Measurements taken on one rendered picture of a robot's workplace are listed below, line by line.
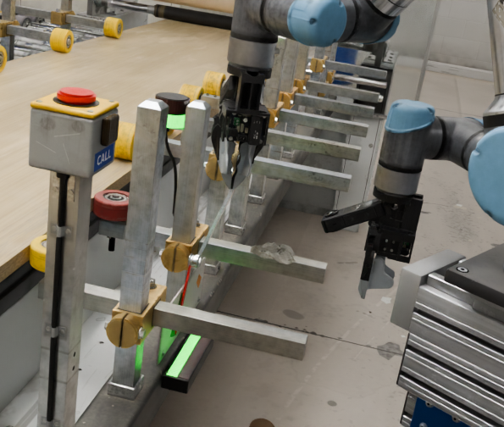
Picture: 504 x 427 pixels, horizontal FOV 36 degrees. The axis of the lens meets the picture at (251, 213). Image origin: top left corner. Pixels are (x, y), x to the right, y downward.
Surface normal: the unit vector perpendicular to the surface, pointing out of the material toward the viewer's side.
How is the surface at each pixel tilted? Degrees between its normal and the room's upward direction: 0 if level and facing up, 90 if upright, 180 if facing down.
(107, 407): 0
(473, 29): 90
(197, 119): 90
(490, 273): 0
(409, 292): 90
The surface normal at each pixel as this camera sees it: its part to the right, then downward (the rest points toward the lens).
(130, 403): 0.14, -0.93
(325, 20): 0.64, 0.36
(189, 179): -0.22, 0.32
